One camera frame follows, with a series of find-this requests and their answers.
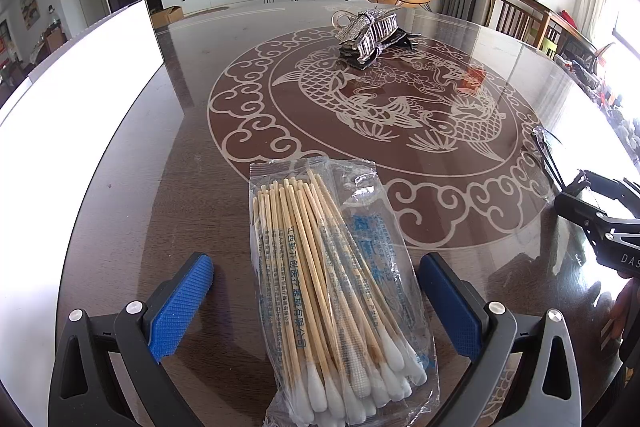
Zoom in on clear glasses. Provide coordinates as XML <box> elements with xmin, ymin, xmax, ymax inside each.
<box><xmin>530</xmin><ymin>125</ymin><xmax>568</xmax><ymax>192</ymax></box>

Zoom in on cotton swab pack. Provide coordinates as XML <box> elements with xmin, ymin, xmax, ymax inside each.
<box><xmin>248</xmin><ymin>156</ymin><xmax>441</xmax><ymax>427</ymax></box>

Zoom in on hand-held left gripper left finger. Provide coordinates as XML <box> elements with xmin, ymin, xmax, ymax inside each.
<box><xmin>47</xmin><ymin>252</ymin><xmax>216</xmax><ymax>427</ymax></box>

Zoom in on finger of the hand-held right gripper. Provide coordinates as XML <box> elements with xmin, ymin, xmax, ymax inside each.
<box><xmin>574</xmin><ymin>169</ymin><xmax>640</xmax><ymax>201</ymax></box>
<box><xmin>554</xmin><ymin>191</ymin><xmax>640</xmax><ymax>254</ymax></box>

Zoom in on person's right hand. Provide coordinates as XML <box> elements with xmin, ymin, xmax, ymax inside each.
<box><xmin>614</xmin><ymin>278</ymin><xmax>640</xmax><ymax>358</ymax></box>

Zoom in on framed painting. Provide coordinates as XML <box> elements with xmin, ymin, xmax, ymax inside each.
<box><xmin>20</xmin><ymin>0</ymin><xmax>40</xmax><ymax>28</ymax></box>

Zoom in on rhinestone bow hair claw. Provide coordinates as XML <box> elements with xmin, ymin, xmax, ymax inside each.
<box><xmin>331</xmin><ymin>6</ymin><xmax>422</xmax><ymax>70</ymax></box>

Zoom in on cardboard box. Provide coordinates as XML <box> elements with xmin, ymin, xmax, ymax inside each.
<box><xmin>150</xmin><ymin>6</ymin><xmax>185</xmax><ymax>29</ymax></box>

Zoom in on wooden chair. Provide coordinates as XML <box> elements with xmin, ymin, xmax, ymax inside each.
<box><xmin>487</xmin><ymin>0</ymin><xmax>566</xmax><ymax>50</ymax></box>

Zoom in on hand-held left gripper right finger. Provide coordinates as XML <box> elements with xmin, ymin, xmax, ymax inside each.
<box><xmin>418</xmin><ymin>251</ymin><xmax>593</xmax><ymax>427</ymax></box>

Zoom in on cluttered side shelf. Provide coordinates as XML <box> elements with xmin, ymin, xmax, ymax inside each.
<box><xmin>550</xmin><ymin>32</ymin><xmax>640</xmax><ymax>122</ymax></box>

